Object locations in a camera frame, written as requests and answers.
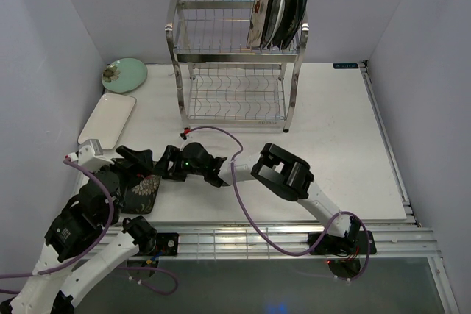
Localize white rectangular plate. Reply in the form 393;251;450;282
77;93;137;150

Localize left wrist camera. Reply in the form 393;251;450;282
65;139;107;171

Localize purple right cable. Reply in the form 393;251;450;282
187;126;371;284

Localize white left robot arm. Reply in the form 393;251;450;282
1;140;157;313

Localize aluminium table edge rail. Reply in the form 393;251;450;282
46;226;442;260

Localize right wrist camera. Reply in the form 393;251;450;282
180;127;191;150

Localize blue table label sticker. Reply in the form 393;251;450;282
333;63;359;70

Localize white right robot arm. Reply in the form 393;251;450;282
155;143;372;255

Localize stainless steel dish rack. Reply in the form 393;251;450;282
165;0;309;132

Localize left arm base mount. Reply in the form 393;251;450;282
142;223;180;257

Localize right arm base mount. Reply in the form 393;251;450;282
310;231;377;257

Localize black floral plate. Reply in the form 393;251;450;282
119;175;161;215
273;0;299;50

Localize mint green round plate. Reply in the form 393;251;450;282
102;58;148;93

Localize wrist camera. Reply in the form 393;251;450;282
180;127;191;150
65;139;107;171

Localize cream floral square plate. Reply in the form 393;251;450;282
247;0;269;49

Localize round white teal-rimmed plate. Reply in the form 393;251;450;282
261;0;285;49

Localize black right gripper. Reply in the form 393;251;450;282
151;146;206;182

